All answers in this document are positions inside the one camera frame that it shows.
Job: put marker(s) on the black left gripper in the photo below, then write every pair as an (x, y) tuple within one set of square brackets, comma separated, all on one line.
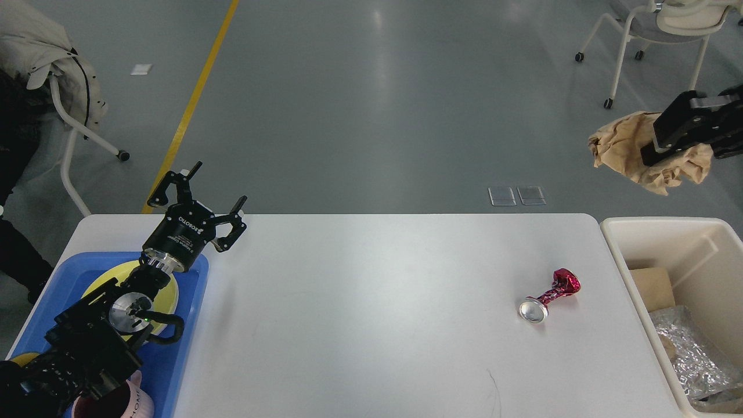
[(188, 225)]

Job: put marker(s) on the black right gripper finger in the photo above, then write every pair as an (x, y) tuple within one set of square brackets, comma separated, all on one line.
[(727, 147), (693, 118)]

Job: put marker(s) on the brown paper wad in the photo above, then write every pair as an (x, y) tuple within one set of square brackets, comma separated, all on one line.
[(618, 145)]

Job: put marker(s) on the yellow plastic plate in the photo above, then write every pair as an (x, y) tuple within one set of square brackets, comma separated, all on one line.
[(166, 299)]

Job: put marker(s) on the brown paper bag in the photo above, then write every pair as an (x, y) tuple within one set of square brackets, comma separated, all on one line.
[(655, 288)]

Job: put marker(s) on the pink mug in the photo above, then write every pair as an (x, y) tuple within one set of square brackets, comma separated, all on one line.
[(129, 400)]

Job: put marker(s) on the silver foil tray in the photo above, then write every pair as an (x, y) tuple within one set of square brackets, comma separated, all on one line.
[(703, 370)]

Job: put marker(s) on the crushed red can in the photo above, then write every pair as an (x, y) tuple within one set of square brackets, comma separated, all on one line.
[(535, 310)]

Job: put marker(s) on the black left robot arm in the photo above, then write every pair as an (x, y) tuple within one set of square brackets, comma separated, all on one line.
[(94, 343)]

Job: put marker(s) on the white rolling chair right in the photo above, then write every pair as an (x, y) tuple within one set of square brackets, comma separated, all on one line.
[(660, 22)]

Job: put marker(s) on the beige plastic bin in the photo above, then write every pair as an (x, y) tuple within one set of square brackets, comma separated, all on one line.
[(703, 257)]

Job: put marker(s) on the clear floor plate right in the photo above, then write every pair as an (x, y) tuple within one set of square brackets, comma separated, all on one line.
[(531, 196)]

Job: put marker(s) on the clear floor plate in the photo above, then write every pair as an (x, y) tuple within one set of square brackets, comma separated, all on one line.
[(531, 196), (502, 196)]

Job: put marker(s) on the clear floor plate left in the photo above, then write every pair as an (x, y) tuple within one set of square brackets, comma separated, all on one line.
[(502, 196)]

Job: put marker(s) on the blue yellow mug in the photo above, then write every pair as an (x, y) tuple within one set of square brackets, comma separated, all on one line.
[(22, 360)]

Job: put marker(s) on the white jacket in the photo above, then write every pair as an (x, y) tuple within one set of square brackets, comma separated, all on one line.
[(34, 46)]

